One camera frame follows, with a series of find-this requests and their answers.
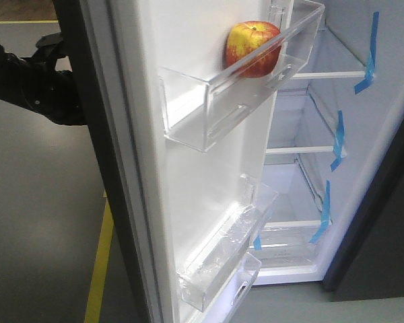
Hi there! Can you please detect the clear top door bin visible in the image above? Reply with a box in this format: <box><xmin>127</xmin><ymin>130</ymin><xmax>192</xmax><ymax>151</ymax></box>
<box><xmin>159</xmin><ymin>1</ymin><xmax>325</xmax><ymax>152</ymax></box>

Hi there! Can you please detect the dark grey fridge body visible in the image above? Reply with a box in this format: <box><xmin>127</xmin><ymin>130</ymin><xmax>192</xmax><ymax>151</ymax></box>
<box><xmin>250</xmin><ymin>1</ymin><xmax>404</xmax><ymax>287</ymax></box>

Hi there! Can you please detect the red yellow apple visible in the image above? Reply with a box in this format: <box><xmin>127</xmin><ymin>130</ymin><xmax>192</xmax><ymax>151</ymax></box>
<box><xmin>225</xmin><ymin>21</ymin><xmax>281</xmax><ymax>78</ymax></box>

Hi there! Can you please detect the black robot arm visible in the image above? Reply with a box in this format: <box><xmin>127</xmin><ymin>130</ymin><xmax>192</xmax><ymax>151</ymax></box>
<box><xmin>0</xmin><ymin>32</ymin><xmax>87</xmax><ymax>126</ymax></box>

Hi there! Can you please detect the clear lower door bin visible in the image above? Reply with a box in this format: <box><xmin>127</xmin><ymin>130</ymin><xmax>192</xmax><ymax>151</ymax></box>
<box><xmin>187</xmin><ymin>252</ymin><xmax>261</xmax><ymax>323</ymax></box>

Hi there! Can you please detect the fridge door with white lining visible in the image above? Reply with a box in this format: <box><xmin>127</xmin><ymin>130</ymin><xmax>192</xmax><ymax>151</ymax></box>
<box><xmin>54</xmin><ymin>1</ymin><xmax>277</xmax><ymax>322</ymax></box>

